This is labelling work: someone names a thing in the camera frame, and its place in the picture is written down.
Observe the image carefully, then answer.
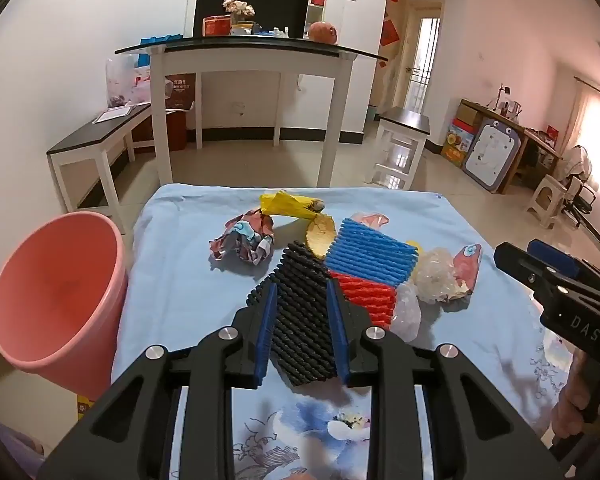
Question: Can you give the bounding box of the dried flower bouquet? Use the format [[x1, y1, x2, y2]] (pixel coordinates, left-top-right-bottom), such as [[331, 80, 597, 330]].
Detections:
[[222, 0, 256, 19]]

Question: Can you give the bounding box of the small black-topped white table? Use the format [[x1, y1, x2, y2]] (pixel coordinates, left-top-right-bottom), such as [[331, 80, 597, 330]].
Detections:
[[365, 107, 431, 191]]

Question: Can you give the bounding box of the light blue floral tablecloth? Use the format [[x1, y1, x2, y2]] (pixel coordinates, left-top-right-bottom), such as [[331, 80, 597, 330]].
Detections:
[[111, 182, 576, 480]]

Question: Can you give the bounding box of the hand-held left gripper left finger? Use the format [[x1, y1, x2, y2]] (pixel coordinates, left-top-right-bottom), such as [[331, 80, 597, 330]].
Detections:
[[37, 280, 281, 480]]

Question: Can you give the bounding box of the window curtain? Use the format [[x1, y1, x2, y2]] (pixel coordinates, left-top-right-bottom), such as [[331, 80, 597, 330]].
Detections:
[[572, 77, 600, 201]]

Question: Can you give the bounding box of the grey-framed drawing board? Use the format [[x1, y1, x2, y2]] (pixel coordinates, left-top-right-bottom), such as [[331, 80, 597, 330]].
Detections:
[[461, 117, 526, 195]]

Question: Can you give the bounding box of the pink plastic bucket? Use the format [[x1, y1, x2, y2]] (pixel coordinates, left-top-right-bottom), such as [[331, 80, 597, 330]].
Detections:
[[0, 211, 129, 403]]

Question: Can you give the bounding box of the yellow crumpled wrapper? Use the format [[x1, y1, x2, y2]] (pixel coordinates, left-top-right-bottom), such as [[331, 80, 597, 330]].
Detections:
[[259, 190, 326, 221]]

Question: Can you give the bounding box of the dark red box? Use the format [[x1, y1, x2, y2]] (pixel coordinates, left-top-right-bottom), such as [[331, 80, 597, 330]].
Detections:
[[132, 72, 197, 151]]

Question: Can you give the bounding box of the black-topped white bench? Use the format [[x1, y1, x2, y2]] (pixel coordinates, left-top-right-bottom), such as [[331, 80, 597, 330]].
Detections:
[[46, 102, 156, 235]]

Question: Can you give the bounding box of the white paper sheet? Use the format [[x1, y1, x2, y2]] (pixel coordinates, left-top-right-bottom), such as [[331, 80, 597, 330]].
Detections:
[[92, 104, 151, 125]]

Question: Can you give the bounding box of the black foam net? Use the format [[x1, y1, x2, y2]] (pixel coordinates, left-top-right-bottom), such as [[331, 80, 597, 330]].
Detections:
[[246, 241, 338, 387]]

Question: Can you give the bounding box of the clear bubble wrap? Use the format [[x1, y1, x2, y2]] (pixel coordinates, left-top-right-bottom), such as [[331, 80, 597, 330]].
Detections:
[[391, 247, 473, 345]]

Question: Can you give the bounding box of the crumpled colourful paper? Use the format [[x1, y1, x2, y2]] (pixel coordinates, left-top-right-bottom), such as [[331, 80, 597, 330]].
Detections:
[[209, 212, 276, 266]]

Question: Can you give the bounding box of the black office chair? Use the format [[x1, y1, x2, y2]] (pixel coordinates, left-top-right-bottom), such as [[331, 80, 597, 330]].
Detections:
[[562, 176, 600, 218]]

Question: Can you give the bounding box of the white plastic stool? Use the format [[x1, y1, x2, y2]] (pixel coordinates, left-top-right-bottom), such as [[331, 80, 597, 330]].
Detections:
[[526, 175, 568, 228]]

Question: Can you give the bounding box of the clear bag with pink contents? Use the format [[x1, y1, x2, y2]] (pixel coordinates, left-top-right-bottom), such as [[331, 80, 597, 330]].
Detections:
[[105, 55, 153, 108]]

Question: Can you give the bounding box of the pink and blue crushed carton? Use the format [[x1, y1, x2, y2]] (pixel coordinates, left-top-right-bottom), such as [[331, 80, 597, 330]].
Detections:
[[452, 244, 483, 294]]

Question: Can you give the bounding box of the colourful cardboard box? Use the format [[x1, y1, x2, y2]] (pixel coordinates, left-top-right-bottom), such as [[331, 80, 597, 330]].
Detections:
[[440, 119, 481, 162]]

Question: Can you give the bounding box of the red wall decoration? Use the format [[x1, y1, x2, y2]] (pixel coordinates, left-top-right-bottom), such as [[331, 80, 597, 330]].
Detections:
[[380, 0, 403, 48]]

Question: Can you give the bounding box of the white table with glass top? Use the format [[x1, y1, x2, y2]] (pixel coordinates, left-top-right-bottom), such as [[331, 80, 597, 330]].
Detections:
[[114, 37, 388, 188]]

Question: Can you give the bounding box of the orange pumpkin toy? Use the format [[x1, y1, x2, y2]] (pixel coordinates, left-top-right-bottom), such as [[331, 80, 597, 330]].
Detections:
[[307, 21, 338, 43]]

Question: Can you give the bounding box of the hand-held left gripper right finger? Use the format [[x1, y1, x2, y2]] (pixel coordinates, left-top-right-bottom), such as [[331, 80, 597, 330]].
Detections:
[[326, 277, 567, 480]]

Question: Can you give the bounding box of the person's right hand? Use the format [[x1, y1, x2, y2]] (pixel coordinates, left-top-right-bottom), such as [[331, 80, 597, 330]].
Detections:
[[551, 352, 600, 442]]

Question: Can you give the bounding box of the blue foam net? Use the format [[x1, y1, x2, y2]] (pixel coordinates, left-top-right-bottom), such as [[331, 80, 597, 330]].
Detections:
[[324, 217, 420, 288]]

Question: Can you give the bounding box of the wooden desk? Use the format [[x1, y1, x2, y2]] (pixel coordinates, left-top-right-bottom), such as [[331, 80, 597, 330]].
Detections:
[[457, 97, 566, 193]]

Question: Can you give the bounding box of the red tin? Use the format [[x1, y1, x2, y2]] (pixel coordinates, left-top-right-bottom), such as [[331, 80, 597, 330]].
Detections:
[[201, 15, 232, 37]]

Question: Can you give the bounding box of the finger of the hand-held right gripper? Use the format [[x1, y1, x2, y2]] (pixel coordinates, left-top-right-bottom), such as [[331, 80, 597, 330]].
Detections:
[[526, 238, 600, 297], [494, 241, 571, 307]]

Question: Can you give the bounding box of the red foam net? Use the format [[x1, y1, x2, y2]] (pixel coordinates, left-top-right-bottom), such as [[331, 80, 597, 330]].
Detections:
[[330, 270, 398, 332]]

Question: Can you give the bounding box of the glass door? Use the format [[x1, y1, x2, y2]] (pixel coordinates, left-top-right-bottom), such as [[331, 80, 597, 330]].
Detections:
[[402, 2, 443, 116]]

